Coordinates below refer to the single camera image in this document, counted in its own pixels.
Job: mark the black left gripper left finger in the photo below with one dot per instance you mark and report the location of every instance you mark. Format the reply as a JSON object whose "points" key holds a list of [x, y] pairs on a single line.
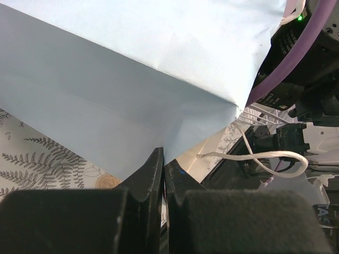
{"points": [[124, 219]]}

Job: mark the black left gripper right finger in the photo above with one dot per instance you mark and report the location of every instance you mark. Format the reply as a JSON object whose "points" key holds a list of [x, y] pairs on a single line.
{"points": [[201, 220]]}

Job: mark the light blue paper bag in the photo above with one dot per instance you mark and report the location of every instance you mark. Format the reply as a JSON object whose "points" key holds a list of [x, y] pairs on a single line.
{"points": [[113, 80]]}

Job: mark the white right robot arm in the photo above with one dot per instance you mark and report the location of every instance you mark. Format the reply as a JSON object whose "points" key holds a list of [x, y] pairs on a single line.
{"points": [[286, 69]]}

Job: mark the clear plastic dish rack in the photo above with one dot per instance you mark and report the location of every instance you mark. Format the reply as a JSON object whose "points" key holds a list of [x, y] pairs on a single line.
{"points": [[257, 115]]}

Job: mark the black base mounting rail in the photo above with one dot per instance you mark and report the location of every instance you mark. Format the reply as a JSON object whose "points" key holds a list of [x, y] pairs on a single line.
{"points": [[229, 174]]}

